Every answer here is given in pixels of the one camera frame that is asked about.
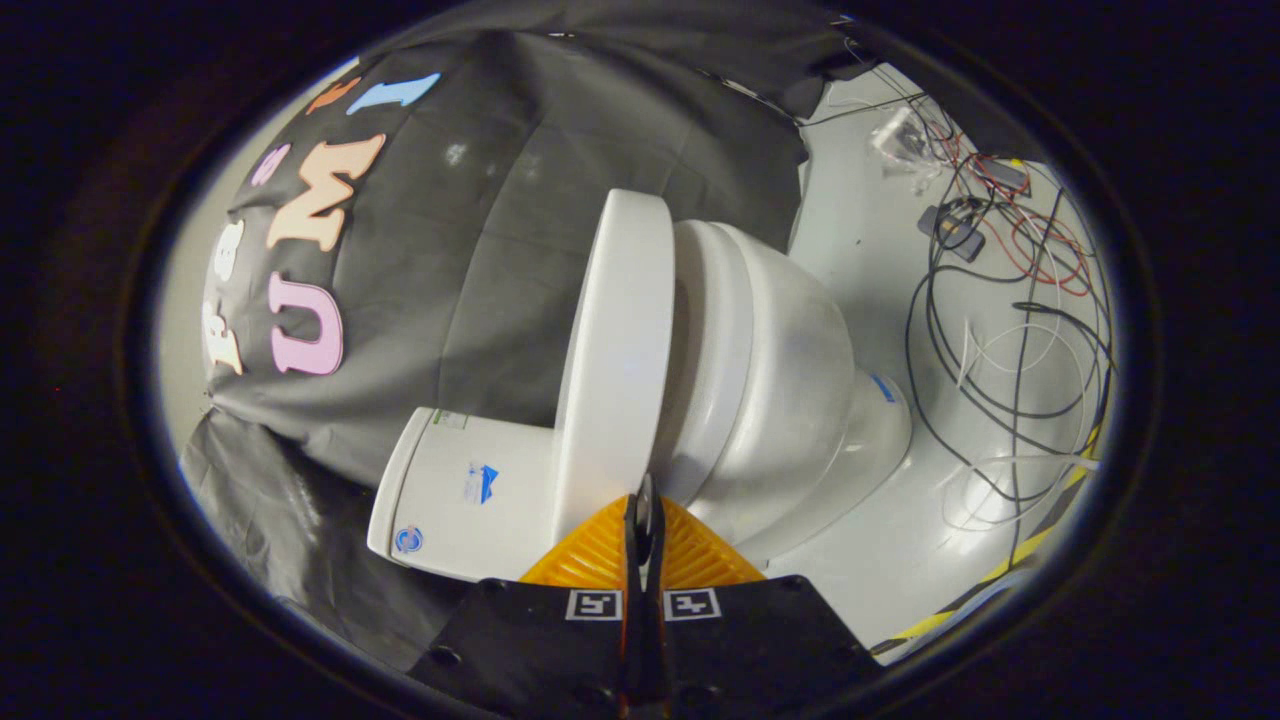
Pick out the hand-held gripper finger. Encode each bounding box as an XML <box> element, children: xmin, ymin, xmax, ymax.
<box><xmin>645</xmin><ymin>472</ymin><xmax>886</xmax><ymax>720</ymax></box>
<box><xmin>405</xmin><ymin>472</ymin><xmax>651</xmax><ymax>720</ymax></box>

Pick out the white toilet tank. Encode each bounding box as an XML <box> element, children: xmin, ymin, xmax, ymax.
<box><xmin>367</xmin><ymin>405</ymin><xmax>561</xmax><ymax>583</ymax></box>

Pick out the white toilet bowl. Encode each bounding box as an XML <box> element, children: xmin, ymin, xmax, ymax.
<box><xmin>655</xmin><ymin>225</ymin><xmax>913</xmax><ymax>566</ymax></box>

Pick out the white toilet seat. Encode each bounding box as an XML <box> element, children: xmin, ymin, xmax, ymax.
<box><xmin>655</xmin><ymin>220</ymin><xmax>758</xmax><ymax>501</ymax></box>

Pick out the yellow black floor tape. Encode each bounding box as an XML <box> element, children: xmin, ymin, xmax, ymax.
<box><xmin>868</xmin><ymin>425</ymin><xmax>1106</xmax><ymax>656</ymax></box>

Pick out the black backdrop cloth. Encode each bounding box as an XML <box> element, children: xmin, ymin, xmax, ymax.
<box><xmin>180</xmin><ymin>0</ymin><xmax>1011</xmax><ymax>671</ymax></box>

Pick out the black power adapter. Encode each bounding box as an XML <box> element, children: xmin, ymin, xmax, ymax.
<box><xmin>918</xmin><ymin>203</ymin><xmax>988</xmax><ymax>264</ymax></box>

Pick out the clear plastic bag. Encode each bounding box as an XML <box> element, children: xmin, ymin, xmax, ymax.
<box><xmin>868</xmin><ymin>105</ymin><xmax>946</xmax><ymax>186</ymax></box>

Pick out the tangle of black cables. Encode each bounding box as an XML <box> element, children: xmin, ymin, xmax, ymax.
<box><xmin>800</xmin><ymin>40</ymin><xmax>1116</xmax><ymax>541</ymax></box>

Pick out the white cable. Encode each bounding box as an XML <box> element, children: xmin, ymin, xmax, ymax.
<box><xmin>940</xmin><ymin>320</ymin><xmax>1106</xmax><ymax>531</ymax></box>

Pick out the red cable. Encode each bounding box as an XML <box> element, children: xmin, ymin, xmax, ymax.
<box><xmin>935</xmin><ymin>130</ymin><xmax>1091</xmax><ymax>298</ymax></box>

